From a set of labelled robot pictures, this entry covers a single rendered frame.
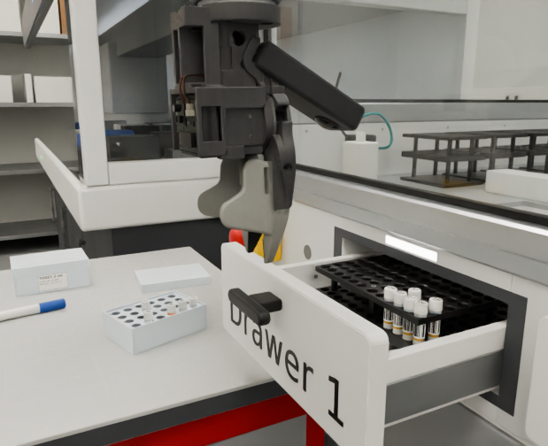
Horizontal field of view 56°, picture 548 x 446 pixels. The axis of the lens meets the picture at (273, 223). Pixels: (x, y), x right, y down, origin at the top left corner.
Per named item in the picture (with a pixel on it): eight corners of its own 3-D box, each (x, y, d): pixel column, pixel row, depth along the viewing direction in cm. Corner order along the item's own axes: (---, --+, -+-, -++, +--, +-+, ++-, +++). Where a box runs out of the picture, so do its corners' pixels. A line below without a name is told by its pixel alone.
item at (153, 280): (142, 293, 91) (141, 284, 91) (135, 278, 99) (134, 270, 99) (211, 284, 96) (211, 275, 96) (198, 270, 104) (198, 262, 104)
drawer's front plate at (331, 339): (364, 472, 39) (370, 338, 36) (222, 326, 64) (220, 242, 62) (382, 465, 40) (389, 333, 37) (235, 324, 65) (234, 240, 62)
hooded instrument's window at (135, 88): (81, 185, 117) (63, -31, 107) (37, 138, 272) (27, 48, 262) (451, 160, 168) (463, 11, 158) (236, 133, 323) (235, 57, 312)
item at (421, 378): (371, 435, 41) (374, 365, 39) (241, 318, 63) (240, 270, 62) (655, 334, 59) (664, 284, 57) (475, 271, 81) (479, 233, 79)
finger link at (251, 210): (218, 271, 44) (207, 162, 43) (279, 260, 47) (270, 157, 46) (231, 276, 41) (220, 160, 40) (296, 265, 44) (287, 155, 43)
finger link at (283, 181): (256, 209, 45) (247, 109, 44) (274, 207, 46) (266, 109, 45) (281, 211, 41) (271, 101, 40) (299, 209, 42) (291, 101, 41)
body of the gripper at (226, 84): (173, 157, 46) (163, 12, 43) (259, 151, 50) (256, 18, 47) (201, 166, 39) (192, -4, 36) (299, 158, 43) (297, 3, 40)
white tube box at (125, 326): (133, 355, 69) (131, 329, 68) (104, 335, 75) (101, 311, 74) (207, 327, 78) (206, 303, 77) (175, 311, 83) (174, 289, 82)
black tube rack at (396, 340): (413, 383, 48) (418, 319, 46) (314, 315, 63) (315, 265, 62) (567, 335, 58) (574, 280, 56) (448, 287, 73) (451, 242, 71)
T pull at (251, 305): (259, 328, 45) (258, 314, 45) (227, 300, 51) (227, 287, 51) (295, 321, 46) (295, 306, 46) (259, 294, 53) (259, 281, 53)
